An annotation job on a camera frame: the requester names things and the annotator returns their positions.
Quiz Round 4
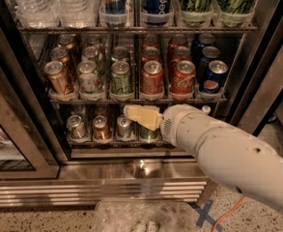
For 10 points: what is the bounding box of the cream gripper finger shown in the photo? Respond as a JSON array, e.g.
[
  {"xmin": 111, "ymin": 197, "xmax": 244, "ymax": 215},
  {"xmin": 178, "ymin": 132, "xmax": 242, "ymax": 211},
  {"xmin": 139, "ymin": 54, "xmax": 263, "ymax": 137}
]
[
  {"xmin": 128, "ymin": 113, "xmax": 162, "ymax": 131},
  {"xmin": 124, "ymin": 104, "xmax": 160, "ymax": 120}
]

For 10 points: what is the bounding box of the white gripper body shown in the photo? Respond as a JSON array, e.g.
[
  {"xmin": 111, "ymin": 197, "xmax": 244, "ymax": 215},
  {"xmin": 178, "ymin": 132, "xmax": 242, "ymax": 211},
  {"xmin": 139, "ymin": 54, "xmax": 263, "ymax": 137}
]
[{"xmin": 159, "ymin": 103, "xmax": 212, "ymax": 153}]

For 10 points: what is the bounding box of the red coke can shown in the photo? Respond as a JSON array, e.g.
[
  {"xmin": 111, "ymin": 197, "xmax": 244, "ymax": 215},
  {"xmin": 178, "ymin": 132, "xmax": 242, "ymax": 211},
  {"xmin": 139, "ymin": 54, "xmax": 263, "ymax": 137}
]
[
  {"xmin": 141, "ymin": 61, "xmax": 163, "ymax": 95},
  {"xmin": 141, "ymin": 46, "xmax": 160, "ymax": 65},
  {"xmin": 142, "ymin": 34, "xmax": 159, "ymax": 48}
]

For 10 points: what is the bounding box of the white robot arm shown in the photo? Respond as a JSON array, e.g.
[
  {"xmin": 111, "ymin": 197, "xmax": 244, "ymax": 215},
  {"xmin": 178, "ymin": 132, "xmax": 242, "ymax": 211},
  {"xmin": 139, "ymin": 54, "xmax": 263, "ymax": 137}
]
[{"xmin": 124, "ymin": 104, "xmax": 283, "ymax": 214}]

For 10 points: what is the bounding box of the bottom green can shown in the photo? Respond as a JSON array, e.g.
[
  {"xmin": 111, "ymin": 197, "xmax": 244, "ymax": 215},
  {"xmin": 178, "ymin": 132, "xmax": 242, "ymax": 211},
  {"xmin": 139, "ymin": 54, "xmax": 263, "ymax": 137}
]
[{"xmin": 140, "ymin": 127, "xmax": 158, "ymax": 140}]

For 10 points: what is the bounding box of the silver can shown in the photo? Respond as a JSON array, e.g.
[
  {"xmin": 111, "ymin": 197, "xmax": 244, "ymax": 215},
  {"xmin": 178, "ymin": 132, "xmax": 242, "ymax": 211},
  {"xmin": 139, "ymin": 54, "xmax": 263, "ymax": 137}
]
[
  {"xmin": 67, "ymin": 115, "xmax": 88, "ymax": 139},
  {"xmin": 117, "ymin": 115, "xmax": 132, "ymax": 138}
]

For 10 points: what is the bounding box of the front right coca-cola can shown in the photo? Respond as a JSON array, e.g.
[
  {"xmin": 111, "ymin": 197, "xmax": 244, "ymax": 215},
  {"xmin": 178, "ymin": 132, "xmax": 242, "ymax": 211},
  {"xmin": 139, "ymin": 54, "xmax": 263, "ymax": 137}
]
[{"xmin": 171, "ymin": 60, "xmax": 196, "ymax": 95}]

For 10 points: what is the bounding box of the bottom orange can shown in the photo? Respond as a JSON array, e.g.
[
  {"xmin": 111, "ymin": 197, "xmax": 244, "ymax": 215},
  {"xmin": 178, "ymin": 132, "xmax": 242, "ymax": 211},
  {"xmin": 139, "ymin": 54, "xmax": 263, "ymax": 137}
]
[{"xmin": 93, "ymin": 115, "xmax": 111, "ymax": 140}]

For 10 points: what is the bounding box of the front green soda can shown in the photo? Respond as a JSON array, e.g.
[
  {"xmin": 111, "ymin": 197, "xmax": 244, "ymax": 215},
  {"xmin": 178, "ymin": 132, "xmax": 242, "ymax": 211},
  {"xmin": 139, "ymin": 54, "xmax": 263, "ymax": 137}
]
[{"xmin": 111, "ymin": 61, "xmax": 131, "ymax": 95}]

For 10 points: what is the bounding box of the green soda can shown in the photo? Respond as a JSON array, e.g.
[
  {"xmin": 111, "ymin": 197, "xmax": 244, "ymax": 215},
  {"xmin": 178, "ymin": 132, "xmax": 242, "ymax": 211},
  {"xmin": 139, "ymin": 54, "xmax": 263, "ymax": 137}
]
[
  {"xmin": 111, "ymin": 61, "xmax": 131, "ymax": 95},
  {"xmin": 111, "ymin": 46, "xmax": 129, "ymax": 62}
]

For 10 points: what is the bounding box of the front blue pepsi can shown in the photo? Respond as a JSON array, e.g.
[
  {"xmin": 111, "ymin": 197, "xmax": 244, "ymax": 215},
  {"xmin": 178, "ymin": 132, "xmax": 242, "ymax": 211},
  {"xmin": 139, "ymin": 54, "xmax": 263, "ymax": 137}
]
[{"xmin": 201, "ymin": 60, "xmax": 228, "ymax": 94}]

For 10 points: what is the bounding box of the bottom left silver can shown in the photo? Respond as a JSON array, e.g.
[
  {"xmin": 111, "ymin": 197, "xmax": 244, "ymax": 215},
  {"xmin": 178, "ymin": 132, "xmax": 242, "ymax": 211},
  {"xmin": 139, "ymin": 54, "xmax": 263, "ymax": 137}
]
[{"xmin": 67, "ymin": 115, "xmax": 88, "ymax": 139}]

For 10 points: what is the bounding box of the front white green can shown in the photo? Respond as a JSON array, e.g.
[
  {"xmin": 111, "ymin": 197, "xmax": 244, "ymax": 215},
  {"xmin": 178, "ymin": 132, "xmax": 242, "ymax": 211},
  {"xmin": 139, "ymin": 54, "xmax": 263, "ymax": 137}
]
[{"xmin": 77, "ymin": 61, "xmax": 101, "ymax": 94}]

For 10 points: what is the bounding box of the white green can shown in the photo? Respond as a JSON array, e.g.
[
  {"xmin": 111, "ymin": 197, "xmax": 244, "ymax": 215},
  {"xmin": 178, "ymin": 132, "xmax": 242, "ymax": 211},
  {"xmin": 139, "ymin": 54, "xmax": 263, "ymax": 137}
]
[
  {"xmin": 81, "ymin": 45, "xmax": 104, "ymax": 74},
  {"xmin": 77, "ymin": 61, "xmax": 101, "ymax": 94},
  {"xmin": 86, "ymin": 35, "xmax": 104, "ymax": 51}
]

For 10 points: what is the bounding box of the rear right coke can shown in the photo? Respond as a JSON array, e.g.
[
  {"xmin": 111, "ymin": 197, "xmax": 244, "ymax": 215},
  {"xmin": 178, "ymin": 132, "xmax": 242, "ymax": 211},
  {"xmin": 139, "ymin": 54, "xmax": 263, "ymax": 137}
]
[{"xmin": 168, "ymin": 34, "xmax": 188, "ymax": 51}]

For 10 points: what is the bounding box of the rear blue pepsi can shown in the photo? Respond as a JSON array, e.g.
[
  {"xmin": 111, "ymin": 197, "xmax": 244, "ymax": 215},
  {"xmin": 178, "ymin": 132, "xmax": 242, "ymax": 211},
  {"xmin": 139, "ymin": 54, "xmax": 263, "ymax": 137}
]
[{"xmin": 191, "ymin": 33, "xmax": 215, "ymax": 63}]

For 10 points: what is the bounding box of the rear white green can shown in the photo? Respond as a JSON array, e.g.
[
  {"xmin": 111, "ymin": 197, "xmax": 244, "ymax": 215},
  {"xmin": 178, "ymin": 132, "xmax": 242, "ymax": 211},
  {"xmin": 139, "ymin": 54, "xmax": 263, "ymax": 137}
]
[{"xmin": 86, "ymin": 35, "xmax": 104, "ymax": 51}]

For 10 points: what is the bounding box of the stainless steel fridge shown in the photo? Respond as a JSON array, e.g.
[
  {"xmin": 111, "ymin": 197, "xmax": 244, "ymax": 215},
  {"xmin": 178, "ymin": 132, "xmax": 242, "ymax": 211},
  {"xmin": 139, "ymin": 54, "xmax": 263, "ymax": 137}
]
[{"xmin": 0, "ymin": 0, "xmax": 283, "ymax": 207}]

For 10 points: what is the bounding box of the front gold soda can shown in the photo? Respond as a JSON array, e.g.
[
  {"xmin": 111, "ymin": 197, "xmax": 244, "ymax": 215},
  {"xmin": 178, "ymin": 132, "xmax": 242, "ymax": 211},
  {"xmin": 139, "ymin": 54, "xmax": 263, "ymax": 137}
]
[{"xmin": 43, "ymin": 61, "xmax": 73, "ymax": 95}]

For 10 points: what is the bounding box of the gold soda can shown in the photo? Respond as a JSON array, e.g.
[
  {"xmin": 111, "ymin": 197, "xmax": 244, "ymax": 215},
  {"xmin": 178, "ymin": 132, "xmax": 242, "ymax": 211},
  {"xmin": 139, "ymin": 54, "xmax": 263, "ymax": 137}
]
[
  {"xmin": 43, "ymin": 61, "xmax": 73, "ymax": 95},
  {"xmin": 57, "ymin": 34, "xmax": 79, "ymax": 56},
  {"xmin": 50, "ymin": 46, "xmax": 75, "ymax": 83}
]

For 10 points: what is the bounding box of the tall blue pepsi can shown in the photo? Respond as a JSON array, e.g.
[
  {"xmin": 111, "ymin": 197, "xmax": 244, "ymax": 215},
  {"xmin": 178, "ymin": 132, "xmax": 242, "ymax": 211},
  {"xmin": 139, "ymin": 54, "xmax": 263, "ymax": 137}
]
[{"xmin": 142, "ymin": 0, "xmax": 171, "ymax": 25}]

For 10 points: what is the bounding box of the tall red bull can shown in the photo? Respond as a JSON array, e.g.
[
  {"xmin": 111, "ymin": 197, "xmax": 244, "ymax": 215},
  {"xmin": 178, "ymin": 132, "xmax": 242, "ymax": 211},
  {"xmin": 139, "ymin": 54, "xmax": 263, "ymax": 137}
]
[{"xmin": 103, "ymin": 0, "xmax": 126, "ymax": 28}]

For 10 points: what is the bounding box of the rear gold soda can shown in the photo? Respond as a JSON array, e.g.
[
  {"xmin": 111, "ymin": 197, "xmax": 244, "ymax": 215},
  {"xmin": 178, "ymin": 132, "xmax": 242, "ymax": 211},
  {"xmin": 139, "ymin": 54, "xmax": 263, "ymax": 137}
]
[{"xmin": 57, "ymin": 34, "xmax": 79, "ymax": 56}]

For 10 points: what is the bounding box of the left green tall can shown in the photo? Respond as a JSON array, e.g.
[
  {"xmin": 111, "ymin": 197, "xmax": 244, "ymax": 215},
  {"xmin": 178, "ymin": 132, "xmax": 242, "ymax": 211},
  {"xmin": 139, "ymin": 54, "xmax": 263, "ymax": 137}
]
[{"xmin": 179, "ymin": 0, "xmax": 213, "ymax": 26}]

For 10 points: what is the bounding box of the green tall can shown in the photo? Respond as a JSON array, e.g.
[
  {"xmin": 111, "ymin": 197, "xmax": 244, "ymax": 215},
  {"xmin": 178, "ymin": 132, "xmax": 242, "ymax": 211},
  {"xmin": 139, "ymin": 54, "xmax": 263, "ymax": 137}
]
[
  {"xmin": 179, "ymin": 0, "xmax": 213, "ymax": 26},
  {"xmin": 216, "ymin": 0, "xmax": 256, "ymax": 27}
]

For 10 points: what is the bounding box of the glass fridge door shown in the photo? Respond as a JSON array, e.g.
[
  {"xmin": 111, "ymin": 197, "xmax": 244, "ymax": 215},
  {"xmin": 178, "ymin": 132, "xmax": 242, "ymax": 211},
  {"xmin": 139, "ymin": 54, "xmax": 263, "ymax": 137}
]
[{"xmin": 0, "ymin": 45, "xmax": 60, "ymax": 181}]

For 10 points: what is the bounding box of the right green tall can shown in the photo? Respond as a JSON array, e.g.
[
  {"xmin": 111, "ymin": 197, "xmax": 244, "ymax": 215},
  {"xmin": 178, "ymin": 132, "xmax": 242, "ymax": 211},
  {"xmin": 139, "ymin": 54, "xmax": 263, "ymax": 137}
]
[{"xmin": 216, "ymin": 0, "xmax": 256, "ymax": 27}]

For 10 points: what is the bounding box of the right brown juice bottle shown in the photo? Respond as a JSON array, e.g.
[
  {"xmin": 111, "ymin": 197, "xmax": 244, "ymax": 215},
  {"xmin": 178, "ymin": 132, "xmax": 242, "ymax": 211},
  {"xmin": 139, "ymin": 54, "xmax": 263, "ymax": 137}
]
[{"xmin": 202, "ymin": 105, "xmax": 212, "ymax": 115}]

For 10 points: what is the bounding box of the blue tape cross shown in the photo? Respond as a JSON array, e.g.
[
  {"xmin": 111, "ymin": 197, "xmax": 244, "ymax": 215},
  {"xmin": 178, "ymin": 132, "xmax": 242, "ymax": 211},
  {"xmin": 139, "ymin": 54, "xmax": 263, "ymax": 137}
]
[{"xmin": 189, "ymin": 200, "xmax": 215, "ymax": 227}]

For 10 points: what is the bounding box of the clear plastic bin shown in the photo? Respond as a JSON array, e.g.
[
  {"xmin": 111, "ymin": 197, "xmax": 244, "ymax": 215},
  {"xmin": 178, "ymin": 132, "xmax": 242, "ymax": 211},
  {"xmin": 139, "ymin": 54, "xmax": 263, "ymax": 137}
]
[{"xmin": 93, "ymin": 200, "xmax": 195, "ymax": 232}]

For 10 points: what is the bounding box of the right clear water bottle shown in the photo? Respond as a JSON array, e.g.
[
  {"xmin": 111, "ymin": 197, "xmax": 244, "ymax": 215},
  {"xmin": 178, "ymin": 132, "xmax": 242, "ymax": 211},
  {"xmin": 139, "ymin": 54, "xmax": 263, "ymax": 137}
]
[{"xmin": 59, "ymin": 0, "xmax": 100, "ymax": 28}]

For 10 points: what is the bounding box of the clear water bottle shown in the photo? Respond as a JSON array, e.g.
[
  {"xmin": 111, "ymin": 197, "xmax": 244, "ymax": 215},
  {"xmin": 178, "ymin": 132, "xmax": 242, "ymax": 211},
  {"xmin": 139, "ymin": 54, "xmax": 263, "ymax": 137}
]
[
  {"xmin": 15, "ymin": 0, "xmax": 58, "ymax": 28},
  {"xmin": 59, "ymin": 0, "xmax": 100, "ymax": 28}
]

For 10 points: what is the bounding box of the left clear water bottle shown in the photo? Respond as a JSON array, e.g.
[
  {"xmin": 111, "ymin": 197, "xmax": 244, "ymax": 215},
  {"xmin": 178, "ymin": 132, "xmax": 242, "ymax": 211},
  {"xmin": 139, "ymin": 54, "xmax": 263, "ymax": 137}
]
[{"xmin": 15, "ymin": 0, "xmax": 58, "ymax": 28}]

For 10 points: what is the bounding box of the orange power cable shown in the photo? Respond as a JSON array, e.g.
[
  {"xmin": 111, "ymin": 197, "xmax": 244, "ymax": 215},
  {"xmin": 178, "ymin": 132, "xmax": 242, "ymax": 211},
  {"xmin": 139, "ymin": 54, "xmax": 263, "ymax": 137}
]
[{"xmin": 211, "ymin": 195, "xmax": 247, "ymax": 232}]

